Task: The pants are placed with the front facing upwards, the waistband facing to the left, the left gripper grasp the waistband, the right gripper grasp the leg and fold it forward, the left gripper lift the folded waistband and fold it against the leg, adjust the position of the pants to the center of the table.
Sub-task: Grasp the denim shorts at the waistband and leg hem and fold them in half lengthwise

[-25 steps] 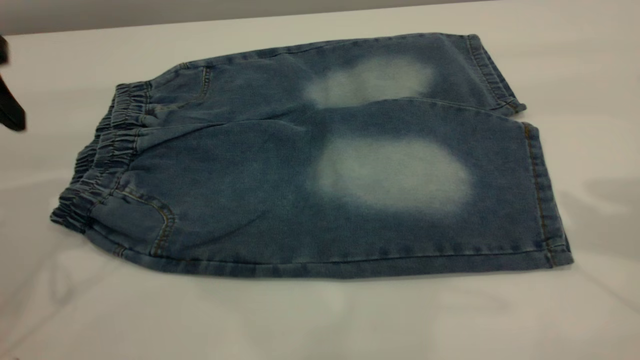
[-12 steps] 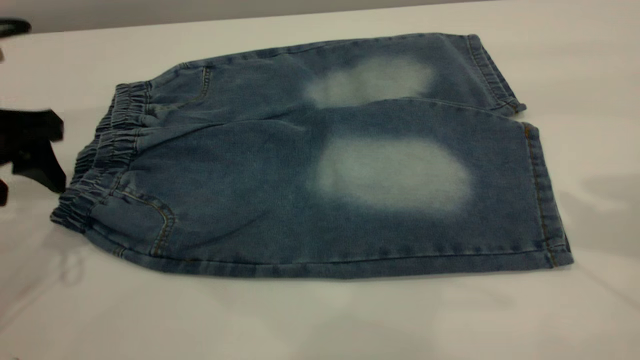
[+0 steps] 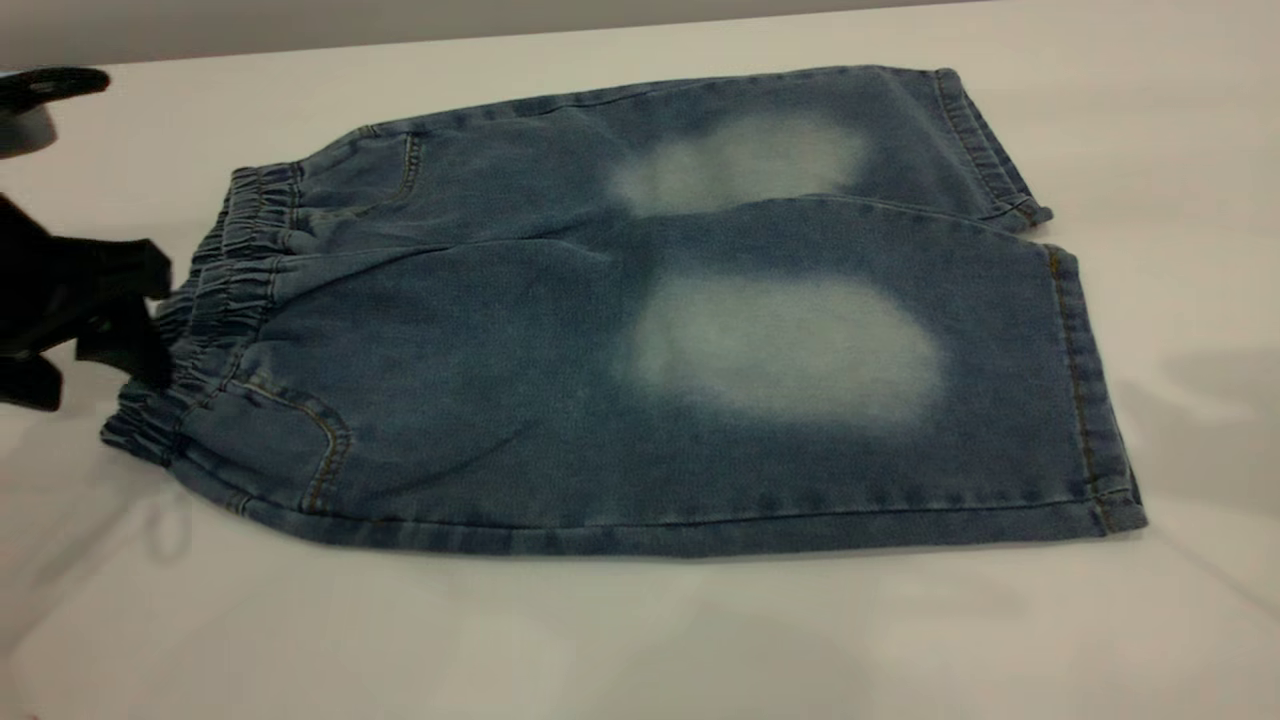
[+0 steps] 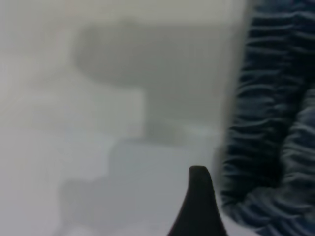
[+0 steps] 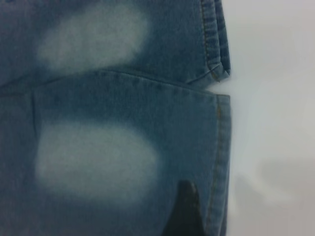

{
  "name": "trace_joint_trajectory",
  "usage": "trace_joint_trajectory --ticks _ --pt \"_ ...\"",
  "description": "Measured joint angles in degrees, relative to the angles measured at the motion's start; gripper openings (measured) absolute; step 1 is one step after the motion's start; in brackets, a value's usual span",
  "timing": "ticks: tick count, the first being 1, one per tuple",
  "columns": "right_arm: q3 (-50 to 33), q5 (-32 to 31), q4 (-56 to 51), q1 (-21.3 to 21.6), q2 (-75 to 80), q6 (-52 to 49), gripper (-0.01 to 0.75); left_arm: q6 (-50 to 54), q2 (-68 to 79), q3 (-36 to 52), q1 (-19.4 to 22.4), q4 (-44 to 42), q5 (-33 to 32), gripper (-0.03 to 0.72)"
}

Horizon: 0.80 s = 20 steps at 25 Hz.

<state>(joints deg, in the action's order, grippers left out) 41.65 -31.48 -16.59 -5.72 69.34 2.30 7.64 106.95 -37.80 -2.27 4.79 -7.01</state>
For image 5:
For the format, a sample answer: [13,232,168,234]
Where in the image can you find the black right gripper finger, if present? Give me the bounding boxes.
[167,179,206,236]

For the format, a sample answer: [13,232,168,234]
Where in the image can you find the blue denim shorts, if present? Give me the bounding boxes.
[0,0,233,236]

